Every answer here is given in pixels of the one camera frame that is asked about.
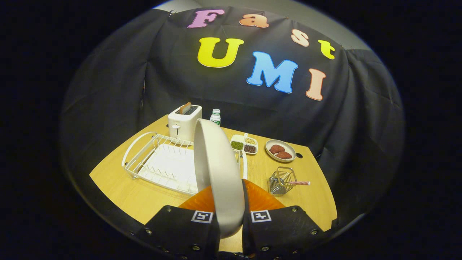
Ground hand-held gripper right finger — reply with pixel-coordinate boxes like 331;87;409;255
241;179;327;260

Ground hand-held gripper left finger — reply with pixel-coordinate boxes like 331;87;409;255
135;186;221;260

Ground metal wire basket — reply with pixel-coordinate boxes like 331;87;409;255
268;166;297;196

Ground beige round plate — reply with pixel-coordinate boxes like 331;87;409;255
193;118;245;239

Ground white wire dish rack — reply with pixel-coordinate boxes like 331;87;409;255
122;132;248;195

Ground grey round plate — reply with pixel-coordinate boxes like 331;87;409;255
265;139;297;163

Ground white divided dish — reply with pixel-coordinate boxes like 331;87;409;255
230;133;258;155

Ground white drip tray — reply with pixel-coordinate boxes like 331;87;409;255
139;144;199;194

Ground white toaster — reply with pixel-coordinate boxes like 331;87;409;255
167;105;202;142

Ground black backdrop cloth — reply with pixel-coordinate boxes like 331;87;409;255
60;6;405;231

